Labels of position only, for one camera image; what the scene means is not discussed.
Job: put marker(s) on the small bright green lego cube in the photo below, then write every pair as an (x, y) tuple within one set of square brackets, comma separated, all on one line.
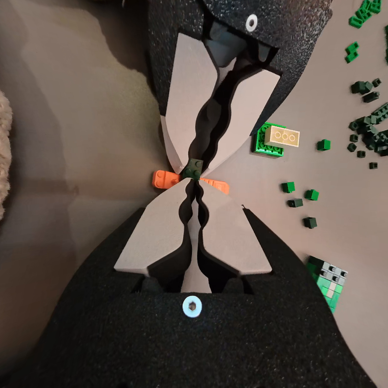
[(323, 144), (311, 194), (288, 187)]

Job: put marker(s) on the orange brick separator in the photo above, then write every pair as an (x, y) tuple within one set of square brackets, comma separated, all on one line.
[(162, 179)]

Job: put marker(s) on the green lego base, tan brick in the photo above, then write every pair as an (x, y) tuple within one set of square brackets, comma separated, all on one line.
[(276, 140)]

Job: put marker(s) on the green pixel lego cube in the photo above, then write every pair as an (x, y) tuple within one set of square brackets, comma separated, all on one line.
[(330, 279)]

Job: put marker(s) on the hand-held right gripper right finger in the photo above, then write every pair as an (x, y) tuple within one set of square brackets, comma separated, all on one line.
[(233, 239)]

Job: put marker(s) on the pile of bright green lego pieces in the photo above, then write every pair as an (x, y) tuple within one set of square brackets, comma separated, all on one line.
[(364, 18)]

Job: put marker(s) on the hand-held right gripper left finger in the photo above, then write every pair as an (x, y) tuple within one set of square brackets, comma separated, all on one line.
[(151, 236)]

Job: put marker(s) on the cream knit sweater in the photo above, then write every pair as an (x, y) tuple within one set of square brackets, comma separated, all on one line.
[(3, 151)]

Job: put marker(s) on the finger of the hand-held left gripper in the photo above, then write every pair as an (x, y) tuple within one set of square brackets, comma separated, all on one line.
[(182, 91), (251, 100)]

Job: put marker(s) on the dark green lego brick stack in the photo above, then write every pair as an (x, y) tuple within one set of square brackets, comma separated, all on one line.
[(194, 169)]

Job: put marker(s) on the scattered dark green lego pieces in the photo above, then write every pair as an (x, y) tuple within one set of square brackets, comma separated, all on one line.
[(370, 124)]

